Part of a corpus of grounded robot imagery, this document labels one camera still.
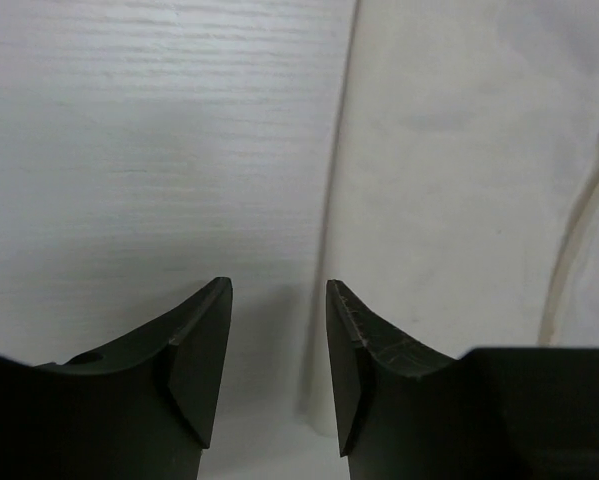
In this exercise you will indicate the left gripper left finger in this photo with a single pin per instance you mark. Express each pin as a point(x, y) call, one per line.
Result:
point(139, 407)

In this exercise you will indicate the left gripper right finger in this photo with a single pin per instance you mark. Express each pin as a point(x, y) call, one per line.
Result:
point(406, 411)

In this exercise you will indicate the white t shirt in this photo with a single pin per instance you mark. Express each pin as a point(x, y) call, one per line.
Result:
point(464, 197)

